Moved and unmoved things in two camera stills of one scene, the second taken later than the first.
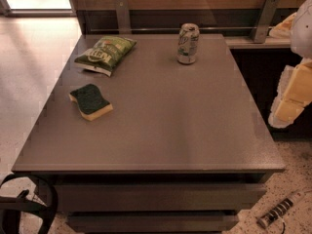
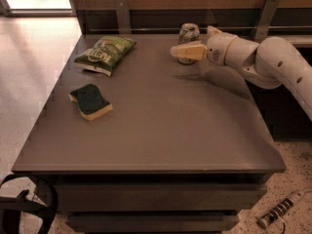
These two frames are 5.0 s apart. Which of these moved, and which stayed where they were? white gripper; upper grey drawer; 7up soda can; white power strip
Moved: white gripper
Stayed: 7up soda can; white power strip; upper grey drawer
